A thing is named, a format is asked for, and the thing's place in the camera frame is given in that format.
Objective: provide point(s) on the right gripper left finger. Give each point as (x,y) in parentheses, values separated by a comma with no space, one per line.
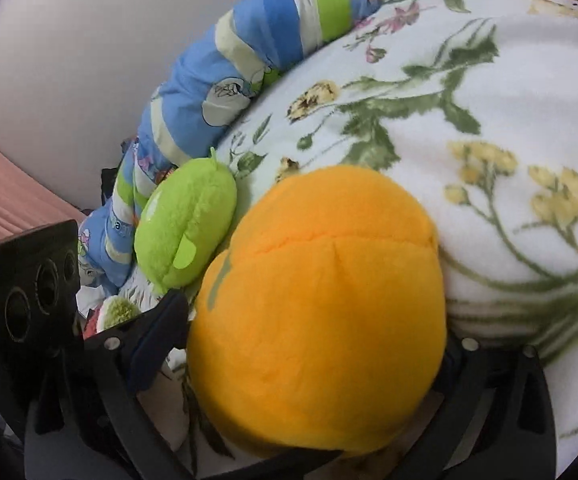
(87,422)

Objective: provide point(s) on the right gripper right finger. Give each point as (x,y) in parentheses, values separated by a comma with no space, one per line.
(495,419)

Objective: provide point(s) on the green plush toy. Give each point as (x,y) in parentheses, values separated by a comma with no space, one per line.
(184,221)

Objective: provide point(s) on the orange fruit plush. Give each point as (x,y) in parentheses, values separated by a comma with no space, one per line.
(323,323)

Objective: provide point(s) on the pink curtain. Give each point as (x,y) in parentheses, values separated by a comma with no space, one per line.
(25,204)

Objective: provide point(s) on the white floral fleece blanket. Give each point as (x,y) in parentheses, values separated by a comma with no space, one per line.
(474,109)

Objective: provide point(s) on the blue striped cartoon quilt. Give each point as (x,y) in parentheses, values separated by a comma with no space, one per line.
(211,83)

